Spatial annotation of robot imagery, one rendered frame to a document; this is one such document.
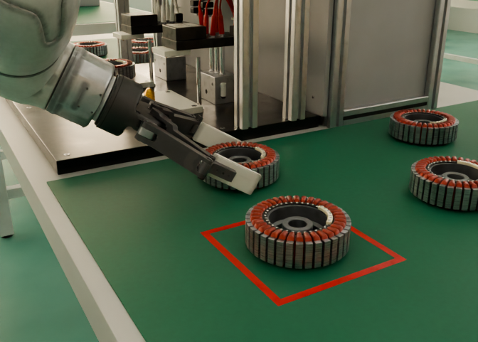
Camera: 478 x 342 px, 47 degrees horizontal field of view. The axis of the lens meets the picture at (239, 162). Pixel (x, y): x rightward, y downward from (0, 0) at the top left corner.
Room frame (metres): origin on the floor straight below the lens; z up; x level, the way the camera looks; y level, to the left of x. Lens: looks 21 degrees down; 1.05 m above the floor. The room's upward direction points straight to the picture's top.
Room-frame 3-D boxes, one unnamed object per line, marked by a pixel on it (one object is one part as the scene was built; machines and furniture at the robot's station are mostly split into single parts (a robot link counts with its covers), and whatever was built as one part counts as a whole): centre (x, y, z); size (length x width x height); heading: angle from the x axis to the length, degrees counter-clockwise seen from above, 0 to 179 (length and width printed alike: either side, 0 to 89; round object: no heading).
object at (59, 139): (1.12, 0.22, 0.76); 0.64 x 0.47 x 0.02; 30
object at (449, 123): (0.90, -0.32, 0.77); 0.11 x 0.11 x 0.04
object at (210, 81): (1.08, 0.04, 0.80); 0.07 x 0.05 x 0.06; 30
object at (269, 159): (0.71, 0.00, 0.77); 0.11 x 0.11 x 0.04
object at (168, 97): (1.01, 0.17, 0.78); 0.15 x 0.15 x 0.01; 30
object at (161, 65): (1.29, 0.16, 0.80); 0.07 x 0.05 x 0.06; 30
